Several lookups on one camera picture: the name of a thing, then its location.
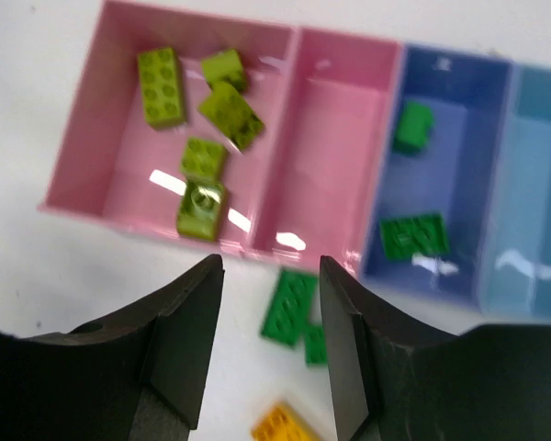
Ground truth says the dark blue bin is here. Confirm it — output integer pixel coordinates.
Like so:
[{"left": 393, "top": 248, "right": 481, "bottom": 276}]
[{"left": 359, "top": 45, "right": 513, "bottom": 303}]

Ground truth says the lime long lego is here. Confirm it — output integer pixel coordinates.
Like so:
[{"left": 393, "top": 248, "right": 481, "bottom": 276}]
[{"left": 137, "top": 47, "right": 187, "bottom": 129}]

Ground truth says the yellow long lego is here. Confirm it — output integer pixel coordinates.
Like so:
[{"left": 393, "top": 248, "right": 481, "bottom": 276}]
[{"left": 251, "top": 401, "right": 321, "bottom": 441}]

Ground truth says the large pink bin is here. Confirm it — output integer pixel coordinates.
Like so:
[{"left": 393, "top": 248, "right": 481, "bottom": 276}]
[{"left": 43, "top": 1, "right": 299, "bottom": 254}]

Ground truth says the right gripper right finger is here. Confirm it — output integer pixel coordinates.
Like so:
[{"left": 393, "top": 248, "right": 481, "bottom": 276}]
[{"left": 320, "top": 256, "right": 551, "bottom": 440}]

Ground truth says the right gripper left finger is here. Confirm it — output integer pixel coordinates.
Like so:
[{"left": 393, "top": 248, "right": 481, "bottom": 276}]
[{"left": 0, "top": 254, "right": 224, "bottom": 440}]

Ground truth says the dark green small lego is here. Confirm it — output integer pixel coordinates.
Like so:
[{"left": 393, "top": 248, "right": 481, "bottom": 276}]
[{"left": 304, "top": 323, "right": 328, "bottom": 367}]

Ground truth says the lime lego small square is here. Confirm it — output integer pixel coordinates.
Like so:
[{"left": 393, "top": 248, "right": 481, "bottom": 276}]
[{"left": 197, "top": 81, "right": 264, "bottom": 151}]

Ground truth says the dark green long lego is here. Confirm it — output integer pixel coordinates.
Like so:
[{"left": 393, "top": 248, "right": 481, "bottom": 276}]
[{"left": 260, "top": 268, "right": 318, "bottom": 347}]

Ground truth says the light blue bin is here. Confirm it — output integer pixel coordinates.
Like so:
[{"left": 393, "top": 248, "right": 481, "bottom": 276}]
[{"left": 478, "top": 65, "right": 551, "bottom": 320}]

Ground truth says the lime lego sloped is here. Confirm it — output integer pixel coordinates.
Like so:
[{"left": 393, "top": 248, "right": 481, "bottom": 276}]
[{"left": 200, "top": 49, "right": 248, "bottom": 92}]

